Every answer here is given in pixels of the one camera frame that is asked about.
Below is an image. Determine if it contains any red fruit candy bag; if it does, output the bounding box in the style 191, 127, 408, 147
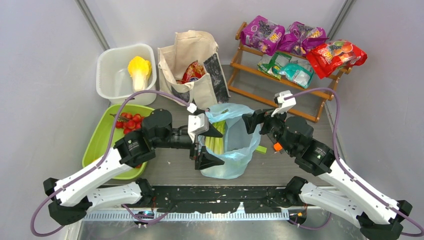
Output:
305, 39, 368, 79

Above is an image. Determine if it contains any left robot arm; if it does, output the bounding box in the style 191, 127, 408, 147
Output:
43, 109, 224, 226

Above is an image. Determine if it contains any purple snack bag left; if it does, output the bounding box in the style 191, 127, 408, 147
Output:
240, 15, 286, 56

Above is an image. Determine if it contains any canvas tote bag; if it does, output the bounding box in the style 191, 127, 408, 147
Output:
157, 30, 230, 109

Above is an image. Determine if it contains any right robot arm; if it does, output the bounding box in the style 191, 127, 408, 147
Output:
242, 109, 412, 240

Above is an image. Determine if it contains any green celery bunch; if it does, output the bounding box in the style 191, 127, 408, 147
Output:
204, 120, 226, 155

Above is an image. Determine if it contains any orange toy piece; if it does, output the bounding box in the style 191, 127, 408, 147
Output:
273, 142, 283, 153

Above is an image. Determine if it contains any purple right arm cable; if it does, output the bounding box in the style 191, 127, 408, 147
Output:
286, 87, 424, 238

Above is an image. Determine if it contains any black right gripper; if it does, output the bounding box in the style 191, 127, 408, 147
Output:
241, 104, 296, 155

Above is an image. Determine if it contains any green plastic tray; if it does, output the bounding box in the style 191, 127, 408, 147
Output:
82, 103, 154, 180

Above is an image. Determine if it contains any yellow napa cabbage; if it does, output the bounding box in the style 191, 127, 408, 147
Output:
127, 56, 152, 92

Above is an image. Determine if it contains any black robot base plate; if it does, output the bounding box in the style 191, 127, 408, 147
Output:
127, 185, 306, 214

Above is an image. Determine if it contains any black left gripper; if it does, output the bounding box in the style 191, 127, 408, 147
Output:
154, 122, 226, 169

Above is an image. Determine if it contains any white plastic basket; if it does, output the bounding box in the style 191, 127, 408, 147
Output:
96, 43, 157, 105

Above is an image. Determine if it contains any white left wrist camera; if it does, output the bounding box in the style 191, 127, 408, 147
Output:
187, 103, 210, 143

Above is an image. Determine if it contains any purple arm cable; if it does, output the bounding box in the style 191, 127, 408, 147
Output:
29, 90, 196, 238
286, 87, 424, 238

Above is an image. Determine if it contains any blue plastic grocery bag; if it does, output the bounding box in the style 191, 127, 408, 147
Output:
198, 103, 261, 180

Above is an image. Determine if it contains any red lychee bunch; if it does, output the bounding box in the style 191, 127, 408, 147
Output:
114, 112, 145, 135

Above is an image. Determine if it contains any teal snack bag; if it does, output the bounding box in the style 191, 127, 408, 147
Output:
278, 60, 315, 89

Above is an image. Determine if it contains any green toy block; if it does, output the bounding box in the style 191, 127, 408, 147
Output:
255, 145, 268, 154

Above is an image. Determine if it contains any green white snack bag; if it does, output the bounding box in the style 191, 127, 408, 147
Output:
257, 52, 292, 80

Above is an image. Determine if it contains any purple snack bag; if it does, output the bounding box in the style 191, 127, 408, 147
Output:
240, 15, 286, 56
278, 21, 328, 57

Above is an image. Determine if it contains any wooden rack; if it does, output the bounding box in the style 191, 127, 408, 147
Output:
227, 22, 335, 123

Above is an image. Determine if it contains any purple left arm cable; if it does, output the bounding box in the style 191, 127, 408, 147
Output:
29, 90, 196, 238

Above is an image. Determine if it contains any purple snack bag right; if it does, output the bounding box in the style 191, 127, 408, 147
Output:
278, 21, 328, 57

